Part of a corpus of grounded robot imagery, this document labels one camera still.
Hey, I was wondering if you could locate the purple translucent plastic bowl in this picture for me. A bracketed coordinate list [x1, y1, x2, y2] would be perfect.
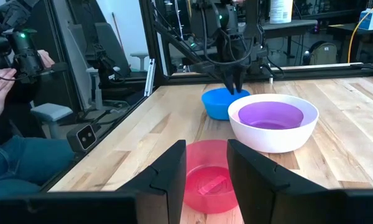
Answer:
[237, 101, 305, 130]

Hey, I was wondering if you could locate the tan backpack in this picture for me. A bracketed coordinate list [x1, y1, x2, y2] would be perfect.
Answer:
[308, 41, 339, 67]

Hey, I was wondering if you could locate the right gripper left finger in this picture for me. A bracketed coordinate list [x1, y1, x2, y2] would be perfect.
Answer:
[0, 139, 188, 224]

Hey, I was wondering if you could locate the grey padded stool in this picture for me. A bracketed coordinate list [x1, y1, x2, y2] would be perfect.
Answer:
[30, 103, 74, 139]

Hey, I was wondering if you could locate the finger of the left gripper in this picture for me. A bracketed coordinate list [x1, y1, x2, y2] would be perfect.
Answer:
[234, 67, 249, 95]
[221, 70, 236, 95]

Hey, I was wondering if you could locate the red translucent plastic bowl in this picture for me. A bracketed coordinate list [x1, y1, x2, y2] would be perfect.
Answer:
[182, 139, 241, 215]

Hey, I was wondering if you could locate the white plastic bottle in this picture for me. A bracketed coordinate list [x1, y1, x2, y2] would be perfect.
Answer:
[269, 0, 295, 25]

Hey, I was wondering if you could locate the person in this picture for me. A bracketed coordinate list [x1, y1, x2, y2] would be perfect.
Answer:
[0, 68, 76, 205]

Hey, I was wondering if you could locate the grey background table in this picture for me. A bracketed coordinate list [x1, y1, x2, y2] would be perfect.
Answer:
[260, 19, 318, 60]

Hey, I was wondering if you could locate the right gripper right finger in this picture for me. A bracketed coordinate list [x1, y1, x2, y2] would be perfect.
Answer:
[227, 138, 373, 224]

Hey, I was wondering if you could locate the blue plastic bowl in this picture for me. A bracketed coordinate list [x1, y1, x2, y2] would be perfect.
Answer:
[201, 87, 251, 121]

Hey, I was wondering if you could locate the dark grey office chair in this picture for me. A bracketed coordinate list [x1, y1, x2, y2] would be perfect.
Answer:
[94, 21, 132, 79]

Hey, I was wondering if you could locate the yellow cable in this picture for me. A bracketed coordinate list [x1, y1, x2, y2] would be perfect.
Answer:
[347, 0, 373, 63]

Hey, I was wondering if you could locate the blue and white box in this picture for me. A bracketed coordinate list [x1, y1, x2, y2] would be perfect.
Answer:
[358, 8, 373, 31]

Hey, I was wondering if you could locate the black table-level camera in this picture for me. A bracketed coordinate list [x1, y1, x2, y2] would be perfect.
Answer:
[66, 123, 98, 154]

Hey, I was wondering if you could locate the large white bowl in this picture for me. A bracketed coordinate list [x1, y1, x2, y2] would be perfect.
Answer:
[227, 93, 320, 154]

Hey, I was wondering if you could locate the silver aluminium bracket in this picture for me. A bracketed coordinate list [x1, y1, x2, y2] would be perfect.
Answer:
[144, 58, 157, 98]

